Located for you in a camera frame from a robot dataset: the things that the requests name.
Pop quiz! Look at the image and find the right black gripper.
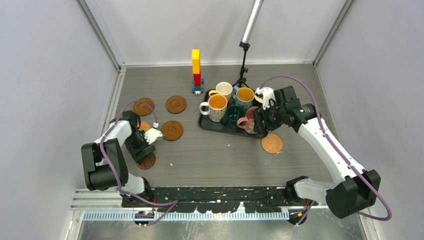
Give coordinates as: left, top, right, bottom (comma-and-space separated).
252, 99, 286, 135

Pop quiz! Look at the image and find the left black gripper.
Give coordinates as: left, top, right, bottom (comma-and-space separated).
124, 131, 155, 164

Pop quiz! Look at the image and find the rattan coaster front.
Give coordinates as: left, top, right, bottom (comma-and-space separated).
137, 121, 152, 132

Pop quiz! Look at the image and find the rattan coaster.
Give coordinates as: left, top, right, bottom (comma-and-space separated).
261, 133, 284, 154
137, 121, 152, 132

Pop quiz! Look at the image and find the dark brown wooden coaster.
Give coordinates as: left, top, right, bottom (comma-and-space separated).
137, 152, 156, 170

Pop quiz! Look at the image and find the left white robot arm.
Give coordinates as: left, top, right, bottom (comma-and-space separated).
81, 110, 156, 207

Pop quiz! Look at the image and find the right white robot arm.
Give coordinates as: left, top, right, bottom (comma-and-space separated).
253, 86, 381, 219

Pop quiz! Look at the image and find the black white-inside mug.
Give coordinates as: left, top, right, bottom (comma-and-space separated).
254, 87, 265, 106

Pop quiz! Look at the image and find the pink ghost mug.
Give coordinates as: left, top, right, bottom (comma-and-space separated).
236, 106, 258, 135

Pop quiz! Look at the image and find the blue patterned mug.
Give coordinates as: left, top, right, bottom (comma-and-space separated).
232, 86, 255, 111

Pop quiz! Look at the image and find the dark green mug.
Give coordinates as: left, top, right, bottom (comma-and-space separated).
220, 105, 246, 129

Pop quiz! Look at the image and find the black tripod stand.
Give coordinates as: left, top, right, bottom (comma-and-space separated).
232, 41, 250, 88

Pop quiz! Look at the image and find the floral white mug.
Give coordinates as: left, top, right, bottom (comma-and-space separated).
199, 94, 228, 123

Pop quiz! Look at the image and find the cream yellow mug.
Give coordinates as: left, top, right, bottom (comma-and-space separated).
208, 82, 233, 102

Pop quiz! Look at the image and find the black serving tray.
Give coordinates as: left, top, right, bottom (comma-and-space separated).
197, 89, 268, 139

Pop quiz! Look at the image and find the toy brick tower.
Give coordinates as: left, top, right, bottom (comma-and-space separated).
191, 48, 204, 95

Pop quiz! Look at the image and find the silver metal pole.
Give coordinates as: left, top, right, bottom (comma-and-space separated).
240, 0, 264, 45

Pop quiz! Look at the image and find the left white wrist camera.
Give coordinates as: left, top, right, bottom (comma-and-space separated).
143, 122, 164, 145

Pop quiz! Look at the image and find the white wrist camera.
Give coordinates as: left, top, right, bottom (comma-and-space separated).
143, 122, 164, 145
262, 87, 277, 110

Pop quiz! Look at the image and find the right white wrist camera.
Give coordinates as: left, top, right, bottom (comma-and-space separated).
262, 87, 277, 110

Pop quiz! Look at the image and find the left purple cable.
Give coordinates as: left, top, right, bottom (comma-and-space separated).
99, 100, 180, 227

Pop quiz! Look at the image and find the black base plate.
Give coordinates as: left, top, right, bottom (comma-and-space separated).
142, 186, 312, 214

